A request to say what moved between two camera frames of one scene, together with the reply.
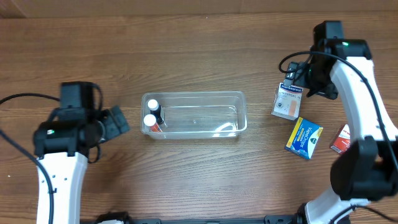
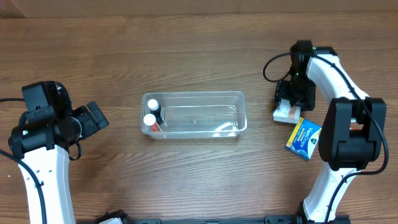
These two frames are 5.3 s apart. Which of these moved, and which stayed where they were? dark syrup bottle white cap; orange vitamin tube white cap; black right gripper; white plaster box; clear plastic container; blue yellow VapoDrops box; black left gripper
Moved: white plaster box; black right gripper; black left gripper
Stayed: blue yellow VapoDrops box; orange vitamin tube white cap; clear plastic container; dark syrup bottle white cap
